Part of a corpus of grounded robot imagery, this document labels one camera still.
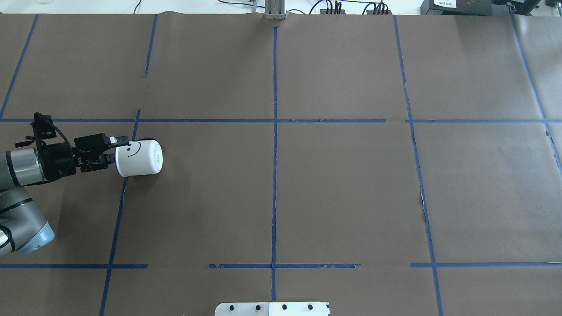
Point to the white smiley mug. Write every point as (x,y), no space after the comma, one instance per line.
(139,158)

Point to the black box device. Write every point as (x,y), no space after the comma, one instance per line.
(457,7)

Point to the aluminium frame post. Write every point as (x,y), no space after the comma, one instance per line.
(274,10)

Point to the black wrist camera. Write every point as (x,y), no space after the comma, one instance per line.
(42,129)

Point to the white pillar with base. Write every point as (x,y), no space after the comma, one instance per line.
(273,309)

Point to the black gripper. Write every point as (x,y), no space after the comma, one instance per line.
(58,160)

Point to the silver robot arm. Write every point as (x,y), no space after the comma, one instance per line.
(24,228)

